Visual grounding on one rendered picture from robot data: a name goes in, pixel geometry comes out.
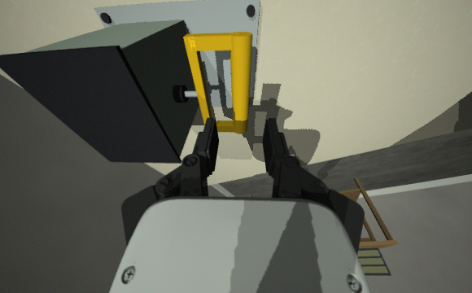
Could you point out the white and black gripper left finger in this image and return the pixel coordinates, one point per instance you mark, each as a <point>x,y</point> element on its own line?
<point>189,179</point>

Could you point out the grey flat plate with bolt holes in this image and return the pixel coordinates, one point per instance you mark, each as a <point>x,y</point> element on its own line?
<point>200,16</point>

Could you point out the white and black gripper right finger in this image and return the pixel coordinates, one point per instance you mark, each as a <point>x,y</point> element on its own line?
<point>294,182</point>

